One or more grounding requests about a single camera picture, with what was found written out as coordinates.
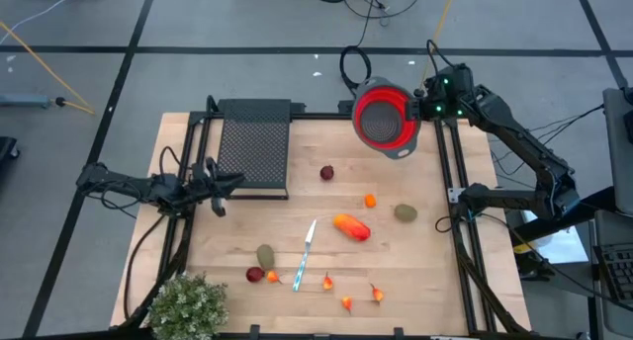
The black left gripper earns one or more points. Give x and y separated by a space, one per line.
205 187

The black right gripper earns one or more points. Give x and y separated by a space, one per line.
437 100

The red colander with grey rim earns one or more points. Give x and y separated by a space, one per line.
366 103

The brown-green kiwi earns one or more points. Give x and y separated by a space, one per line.
265 256
405 212

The dark red plum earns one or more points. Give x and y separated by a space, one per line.
254 274
326 172

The small orange tangerine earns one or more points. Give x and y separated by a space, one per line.
370 200

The small orange pepper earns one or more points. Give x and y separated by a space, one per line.
377 294
272 277
347 303
327 283

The orange red bell pepper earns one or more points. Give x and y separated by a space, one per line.
351 227

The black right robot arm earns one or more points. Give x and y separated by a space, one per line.
519 137

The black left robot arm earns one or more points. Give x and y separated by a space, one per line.
123 187

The black perforated metal shelf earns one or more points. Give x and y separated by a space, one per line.
252 147

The black vented box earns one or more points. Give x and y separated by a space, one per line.
345 108

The green artificial potted plant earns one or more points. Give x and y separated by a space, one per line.
188 308

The grey workstation desk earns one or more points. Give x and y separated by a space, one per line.
618 147

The black floor object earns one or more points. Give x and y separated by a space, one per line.
6 147

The black keyboard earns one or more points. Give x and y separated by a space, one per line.
618 276

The black aluminium table frame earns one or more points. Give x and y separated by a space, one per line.
321 115

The grey floor rail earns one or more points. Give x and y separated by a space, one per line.
25 101

